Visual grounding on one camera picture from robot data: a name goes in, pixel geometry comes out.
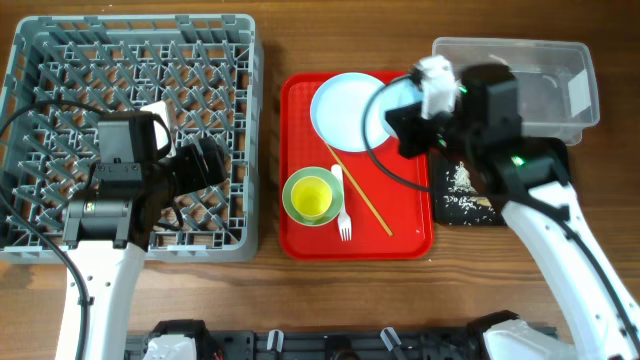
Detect light blue bowl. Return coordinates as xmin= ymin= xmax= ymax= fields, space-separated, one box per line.
xmin=374 ymin=77 xmax=423 ymax=138

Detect rice and food scraps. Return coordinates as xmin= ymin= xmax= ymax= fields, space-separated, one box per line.
xmin=444 ymin=162 xmax=494 ymax=214

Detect green bowl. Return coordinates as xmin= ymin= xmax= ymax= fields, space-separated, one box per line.
xmin=282 ymin=167 xmax=343 ymax=227

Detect yellow cup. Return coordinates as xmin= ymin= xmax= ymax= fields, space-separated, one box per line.
xmin=291 ymin=176 xmax=333 ymax=220

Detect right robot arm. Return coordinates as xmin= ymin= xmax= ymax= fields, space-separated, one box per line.
xmin=385 ymin=57 xmax=639 ymax=359

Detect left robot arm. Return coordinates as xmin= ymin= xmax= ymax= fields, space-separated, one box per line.
xmin=56 ymin=107 xmax=228 ymax=359

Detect grey dishwasher rack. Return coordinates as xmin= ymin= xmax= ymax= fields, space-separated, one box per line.
xmin=1 ymin=14 xmax=264 ymax=264

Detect black tray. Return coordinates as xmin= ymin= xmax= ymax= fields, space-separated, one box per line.
xmin=429 ymin=137 xmax=571 ymax=226

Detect light blue plate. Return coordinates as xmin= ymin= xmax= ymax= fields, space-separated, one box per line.
xmin=310 ymin=72 xmax=383 ymax=153

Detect red plastic tray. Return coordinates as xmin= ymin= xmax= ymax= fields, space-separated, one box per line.
xmin=279 ymin=73 xmax=434 ymax=261

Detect wooden chopstick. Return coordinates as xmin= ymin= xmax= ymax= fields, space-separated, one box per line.
xmin=324 ymin=142 xmax=393 ymax=236

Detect white plastic fork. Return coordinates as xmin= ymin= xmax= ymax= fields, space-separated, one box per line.
xmin=331 ymin=164 xmax=352 ymax=242

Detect clear plastic bin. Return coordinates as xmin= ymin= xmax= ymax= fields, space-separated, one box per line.
xmin=432 ymin=37 xmax=600 ymax=146

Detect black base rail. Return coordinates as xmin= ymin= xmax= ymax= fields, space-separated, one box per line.
xmin=124 ymin=319 xmax=559 ymax=360

